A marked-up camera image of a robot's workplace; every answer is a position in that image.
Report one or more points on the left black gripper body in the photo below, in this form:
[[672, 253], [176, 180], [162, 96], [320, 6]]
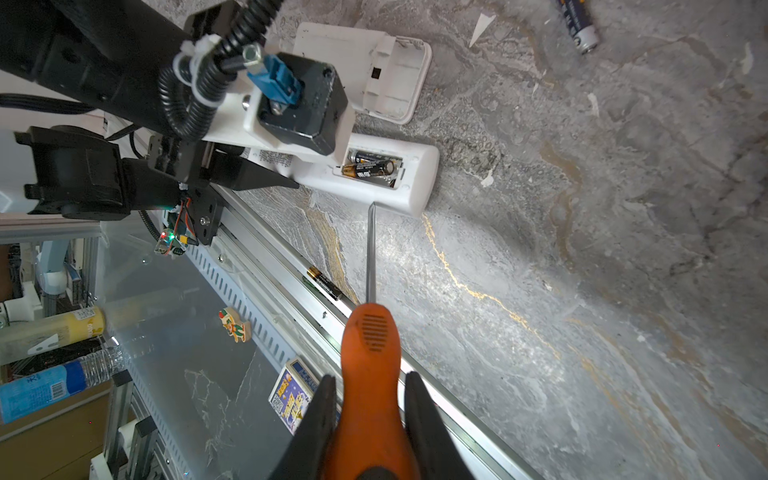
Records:
[[81, 176]]

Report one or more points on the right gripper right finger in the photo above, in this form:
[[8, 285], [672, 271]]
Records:
[[436, 455]]

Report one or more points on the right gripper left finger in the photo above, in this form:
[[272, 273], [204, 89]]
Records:
[[305, 455]]

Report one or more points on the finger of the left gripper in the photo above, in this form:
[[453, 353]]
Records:
[[239, 174]]

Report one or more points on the orange handle screwdriver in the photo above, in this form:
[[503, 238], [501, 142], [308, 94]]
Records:
[[370, 441]]

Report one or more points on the white air conditioner remote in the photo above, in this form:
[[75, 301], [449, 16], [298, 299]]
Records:
[[382, 74]]

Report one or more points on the long white TV remote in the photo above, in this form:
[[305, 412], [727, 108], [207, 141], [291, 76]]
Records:
[[393, 174]]

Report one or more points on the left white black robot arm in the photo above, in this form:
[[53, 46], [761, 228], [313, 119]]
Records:
[[116, 56]]

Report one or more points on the blue silver battery in TV remote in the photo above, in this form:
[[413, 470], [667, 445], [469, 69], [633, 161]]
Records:
[[360, 157]]

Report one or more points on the black gold battery in TV remote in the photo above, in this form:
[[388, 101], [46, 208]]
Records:
[[367, 170]]

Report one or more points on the colourful card box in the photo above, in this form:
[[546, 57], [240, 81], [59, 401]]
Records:
[[292, 393]]

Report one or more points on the small wooden toy figure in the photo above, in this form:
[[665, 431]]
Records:
[[237, 328]]

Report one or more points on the black gold AA battery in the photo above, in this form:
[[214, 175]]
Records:
[[324, 284]]

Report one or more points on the yellow cylindrical container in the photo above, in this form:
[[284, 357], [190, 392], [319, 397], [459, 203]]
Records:
[[21, 340]]

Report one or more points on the clear plastic water bottle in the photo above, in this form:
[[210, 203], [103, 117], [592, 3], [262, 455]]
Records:
[[27, 395]]

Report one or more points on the blue silver AA battery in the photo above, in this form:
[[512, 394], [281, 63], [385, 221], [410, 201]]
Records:
[[579, 24]]

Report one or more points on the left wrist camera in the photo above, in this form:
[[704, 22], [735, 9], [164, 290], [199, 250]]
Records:
[[286, 104]]

